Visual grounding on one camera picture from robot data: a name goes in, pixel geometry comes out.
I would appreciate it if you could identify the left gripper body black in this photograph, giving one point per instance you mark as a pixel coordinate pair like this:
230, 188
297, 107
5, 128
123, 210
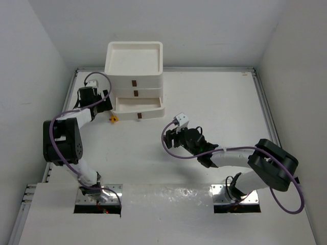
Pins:
103, 106

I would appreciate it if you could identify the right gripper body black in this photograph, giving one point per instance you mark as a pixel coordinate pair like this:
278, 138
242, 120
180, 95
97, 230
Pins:
179, 140

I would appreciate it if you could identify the yellow small clamp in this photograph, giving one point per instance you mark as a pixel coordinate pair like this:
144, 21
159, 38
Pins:
114, 119

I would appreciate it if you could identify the white drawer container box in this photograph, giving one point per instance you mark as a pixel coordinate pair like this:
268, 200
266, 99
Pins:
140, 58

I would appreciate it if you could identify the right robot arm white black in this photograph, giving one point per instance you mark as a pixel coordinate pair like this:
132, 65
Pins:
215, 157

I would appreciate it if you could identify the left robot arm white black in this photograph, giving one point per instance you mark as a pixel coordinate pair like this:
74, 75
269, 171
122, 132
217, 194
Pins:
62, 144

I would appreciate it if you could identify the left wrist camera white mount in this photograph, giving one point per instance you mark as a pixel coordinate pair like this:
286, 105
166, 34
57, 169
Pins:
92, 83

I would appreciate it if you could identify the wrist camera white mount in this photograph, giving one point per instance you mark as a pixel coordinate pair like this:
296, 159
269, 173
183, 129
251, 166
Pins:
181, 120
92, 83

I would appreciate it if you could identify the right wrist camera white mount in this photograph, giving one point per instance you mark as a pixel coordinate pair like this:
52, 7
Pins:
181, 120

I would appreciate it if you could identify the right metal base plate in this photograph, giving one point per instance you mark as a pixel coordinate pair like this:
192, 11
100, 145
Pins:
220, 196

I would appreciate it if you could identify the metal base plate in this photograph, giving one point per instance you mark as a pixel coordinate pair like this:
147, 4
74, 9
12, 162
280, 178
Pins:
108, 195
220, 196

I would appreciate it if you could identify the aluminium frame rail right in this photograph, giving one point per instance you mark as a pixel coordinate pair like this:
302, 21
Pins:
268, 120

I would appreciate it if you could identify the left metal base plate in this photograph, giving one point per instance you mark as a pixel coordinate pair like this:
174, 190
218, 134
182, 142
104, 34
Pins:
108, 195

